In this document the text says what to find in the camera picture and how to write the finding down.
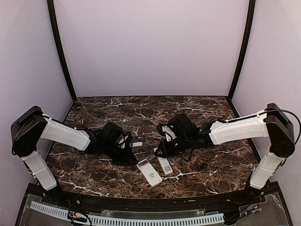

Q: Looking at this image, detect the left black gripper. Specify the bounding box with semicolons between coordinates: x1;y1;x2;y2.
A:
103;141;138;165

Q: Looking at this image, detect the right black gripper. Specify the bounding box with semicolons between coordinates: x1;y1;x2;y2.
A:
155;133;192;158

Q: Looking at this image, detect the long white remote control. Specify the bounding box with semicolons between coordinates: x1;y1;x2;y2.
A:
157;157;173;175

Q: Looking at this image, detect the white battery cover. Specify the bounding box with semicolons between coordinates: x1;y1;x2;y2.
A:
131;142;143;147

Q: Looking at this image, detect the small white remote control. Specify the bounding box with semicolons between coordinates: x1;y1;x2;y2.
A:
137;159;163;187

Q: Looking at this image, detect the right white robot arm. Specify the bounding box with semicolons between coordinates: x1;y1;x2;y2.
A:
154;103;301;204

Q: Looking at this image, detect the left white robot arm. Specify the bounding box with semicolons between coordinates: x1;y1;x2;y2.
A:
10;106;138;205

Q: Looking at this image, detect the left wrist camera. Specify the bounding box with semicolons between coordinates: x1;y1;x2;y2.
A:
118;132;133;148

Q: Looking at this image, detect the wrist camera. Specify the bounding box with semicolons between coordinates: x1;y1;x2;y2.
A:
118;132;133;148
157;124;176;142

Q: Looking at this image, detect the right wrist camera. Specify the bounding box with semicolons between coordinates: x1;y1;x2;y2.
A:
157;124;176;142

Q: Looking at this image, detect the white slotted cable duct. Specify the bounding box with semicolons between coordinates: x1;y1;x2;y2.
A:
30;201;224;226

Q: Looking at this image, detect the black front table rail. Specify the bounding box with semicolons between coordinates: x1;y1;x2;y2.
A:
40;188;266;214

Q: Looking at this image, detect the right black frame post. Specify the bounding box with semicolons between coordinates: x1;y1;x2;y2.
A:
227;0;256;102

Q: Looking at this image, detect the black frame post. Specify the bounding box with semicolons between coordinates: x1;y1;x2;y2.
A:
227;0;256;102
47;0;77;102

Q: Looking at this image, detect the left black frame post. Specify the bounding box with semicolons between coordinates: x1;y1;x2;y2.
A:
47;0;77;102

